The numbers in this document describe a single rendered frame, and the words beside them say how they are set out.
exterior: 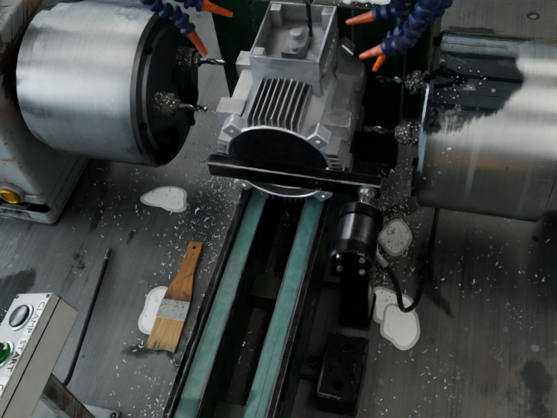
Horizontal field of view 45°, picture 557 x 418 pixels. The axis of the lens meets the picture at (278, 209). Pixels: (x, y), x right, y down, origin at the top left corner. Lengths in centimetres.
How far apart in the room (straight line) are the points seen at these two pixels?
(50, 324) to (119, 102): 33
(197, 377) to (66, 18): 55
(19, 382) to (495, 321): 68
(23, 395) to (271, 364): 31
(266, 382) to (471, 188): 37
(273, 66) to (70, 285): 52
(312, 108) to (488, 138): 25
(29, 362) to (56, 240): 46
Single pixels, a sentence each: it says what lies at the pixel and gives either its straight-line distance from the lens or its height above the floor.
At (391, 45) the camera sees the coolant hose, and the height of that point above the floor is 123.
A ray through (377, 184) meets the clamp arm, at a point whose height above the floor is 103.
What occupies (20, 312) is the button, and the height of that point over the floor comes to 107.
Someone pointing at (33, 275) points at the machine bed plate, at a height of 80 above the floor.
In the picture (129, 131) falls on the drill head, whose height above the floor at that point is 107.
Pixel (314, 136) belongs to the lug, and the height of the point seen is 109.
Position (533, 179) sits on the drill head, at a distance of 90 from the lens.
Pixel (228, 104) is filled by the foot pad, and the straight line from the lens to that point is 99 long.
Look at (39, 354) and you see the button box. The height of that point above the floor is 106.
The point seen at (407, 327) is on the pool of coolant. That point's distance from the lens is 107.
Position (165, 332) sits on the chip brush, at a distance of 110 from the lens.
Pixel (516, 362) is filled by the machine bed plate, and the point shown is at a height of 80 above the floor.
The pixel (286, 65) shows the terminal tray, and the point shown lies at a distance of 94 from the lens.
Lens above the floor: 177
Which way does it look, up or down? 54 degrees down
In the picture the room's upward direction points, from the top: 10 degrees counter-clockwise
